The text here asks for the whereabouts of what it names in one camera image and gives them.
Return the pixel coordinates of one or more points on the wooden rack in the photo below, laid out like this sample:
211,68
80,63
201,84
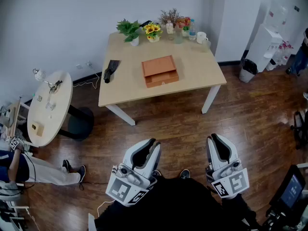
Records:
13,117

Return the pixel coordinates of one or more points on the person's right forearm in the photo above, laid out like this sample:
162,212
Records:
240,213

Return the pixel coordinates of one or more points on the bin with black bag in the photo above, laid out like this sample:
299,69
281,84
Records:
247,71

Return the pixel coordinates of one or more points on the rectangular light wooden table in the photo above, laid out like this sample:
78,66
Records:
125,85

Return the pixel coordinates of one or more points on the green plant in white pot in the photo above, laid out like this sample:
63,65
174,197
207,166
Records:
128,29

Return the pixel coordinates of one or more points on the small clear cup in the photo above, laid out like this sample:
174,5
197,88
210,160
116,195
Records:
50,106

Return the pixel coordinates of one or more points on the white teapot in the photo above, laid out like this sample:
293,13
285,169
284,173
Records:
39,74

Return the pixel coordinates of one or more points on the orange box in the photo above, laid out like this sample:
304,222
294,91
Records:
158,67

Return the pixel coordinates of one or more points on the black object behind plants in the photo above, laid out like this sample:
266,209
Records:
145,23

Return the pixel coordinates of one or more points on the person's dark shoe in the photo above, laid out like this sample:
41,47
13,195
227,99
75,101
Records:
184,174

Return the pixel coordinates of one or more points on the black chair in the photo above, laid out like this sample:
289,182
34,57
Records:
299,129

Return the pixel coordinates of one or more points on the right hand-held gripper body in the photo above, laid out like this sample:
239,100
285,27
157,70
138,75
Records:
231,182

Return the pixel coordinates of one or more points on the black monitor screen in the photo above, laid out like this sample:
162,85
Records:
290,189

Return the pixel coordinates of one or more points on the white plug adapter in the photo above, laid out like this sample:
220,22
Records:
89,64

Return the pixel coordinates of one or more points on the orange flowers in pot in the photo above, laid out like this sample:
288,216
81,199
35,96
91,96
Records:
184,24

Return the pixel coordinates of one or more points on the cluster of bottles with pink caps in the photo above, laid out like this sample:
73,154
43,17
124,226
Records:
284,53

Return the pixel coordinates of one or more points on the white water dispenser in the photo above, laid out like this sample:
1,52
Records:
263,47

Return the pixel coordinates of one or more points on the sunflowers in white pot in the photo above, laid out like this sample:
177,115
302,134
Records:
152,30

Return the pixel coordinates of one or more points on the white mug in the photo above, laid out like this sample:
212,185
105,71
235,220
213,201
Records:
201,37

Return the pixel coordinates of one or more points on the round light wooden table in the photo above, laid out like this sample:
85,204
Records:
57,100

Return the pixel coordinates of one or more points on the water bottle with blue label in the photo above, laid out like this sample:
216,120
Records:
192,31

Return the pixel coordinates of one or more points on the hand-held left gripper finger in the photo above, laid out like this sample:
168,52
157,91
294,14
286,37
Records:
131,150
157,157

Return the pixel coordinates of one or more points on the clear glass vase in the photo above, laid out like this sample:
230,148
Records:
178,37

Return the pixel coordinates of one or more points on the black folded umbrella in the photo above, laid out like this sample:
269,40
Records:
110,70

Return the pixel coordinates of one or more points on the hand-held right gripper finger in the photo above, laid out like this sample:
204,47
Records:
231,150
209,153

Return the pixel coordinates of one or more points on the dried brown flower bunch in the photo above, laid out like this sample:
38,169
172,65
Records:
169,16

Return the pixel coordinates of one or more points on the clear water jug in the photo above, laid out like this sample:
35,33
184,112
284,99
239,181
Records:
276,14

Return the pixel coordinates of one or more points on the clear bottle with white label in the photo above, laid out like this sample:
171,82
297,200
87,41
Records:
170,28

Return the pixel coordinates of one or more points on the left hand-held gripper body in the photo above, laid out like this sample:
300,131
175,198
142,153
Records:
125,189

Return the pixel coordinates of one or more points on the black keys bundle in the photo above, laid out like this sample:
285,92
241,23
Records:
54,85

